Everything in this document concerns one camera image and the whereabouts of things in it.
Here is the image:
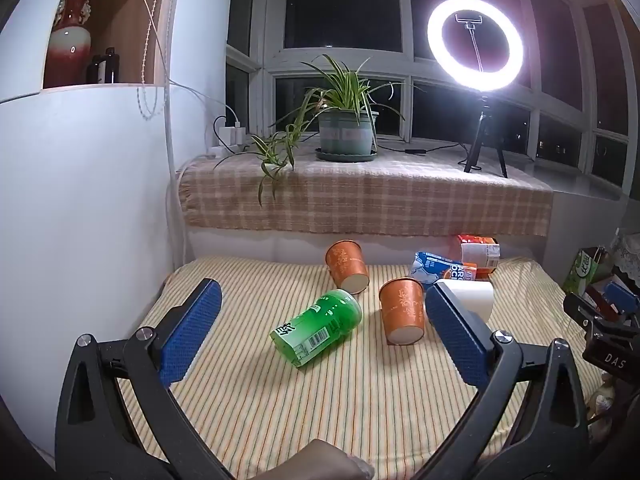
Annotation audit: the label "orange paper cup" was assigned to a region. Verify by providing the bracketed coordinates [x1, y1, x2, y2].
[378, 278, 425, 346]
[326, 240, 370, 295]

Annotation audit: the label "white cup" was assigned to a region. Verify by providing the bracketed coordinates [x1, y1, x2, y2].
[436, 280, 495, 323]

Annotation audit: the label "green tissue box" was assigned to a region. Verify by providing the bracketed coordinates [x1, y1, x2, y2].
[562, 246, 613, 296]

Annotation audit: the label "striped yellow mat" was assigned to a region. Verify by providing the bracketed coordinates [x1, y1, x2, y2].
[117, 253, 609, 480]

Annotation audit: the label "red white carton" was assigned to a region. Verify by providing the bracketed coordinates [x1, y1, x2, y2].
[456, 234, 501, 280]

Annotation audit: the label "blue white snack bag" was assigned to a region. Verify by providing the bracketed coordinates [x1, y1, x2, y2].
[409, 252, 477, 288]

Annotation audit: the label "plaid beige cloth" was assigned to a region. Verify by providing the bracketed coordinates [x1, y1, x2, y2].
[180, 151, 553, 236]

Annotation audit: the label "black tripod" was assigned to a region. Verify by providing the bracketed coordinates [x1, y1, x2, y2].
[461, 93, 508, 178]

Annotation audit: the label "green plastic bottle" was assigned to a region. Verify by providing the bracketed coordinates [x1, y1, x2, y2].
[269, 289, 362, 368]

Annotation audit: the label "white power strip chargers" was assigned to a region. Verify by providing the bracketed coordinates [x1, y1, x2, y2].
[206, 116, 247, 159]

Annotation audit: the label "spider plant in pot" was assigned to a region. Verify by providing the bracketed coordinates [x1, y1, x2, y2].
[214, 52, 407, 208]

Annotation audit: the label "dark bottle on shelf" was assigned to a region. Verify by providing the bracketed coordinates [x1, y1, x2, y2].
[86, 47, 119, 84]

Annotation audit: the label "red white vase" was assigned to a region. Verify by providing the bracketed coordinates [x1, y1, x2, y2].
[43, 0, 91, 88]

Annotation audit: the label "black cable on sill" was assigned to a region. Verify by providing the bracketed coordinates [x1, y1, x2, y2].
[375, 140, 469, 156]

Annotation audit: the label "ring light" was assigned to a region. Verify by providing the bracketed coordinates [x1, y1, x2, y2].
[426, 0, 524, 92]

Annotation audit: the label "bead string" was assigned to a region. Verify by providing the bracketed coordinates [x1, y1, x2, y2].
[135, 0, 170, 122]

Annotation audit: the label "white cable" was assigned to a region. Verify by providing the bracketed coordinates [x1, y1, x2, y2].
[119, 0, 241, 281]

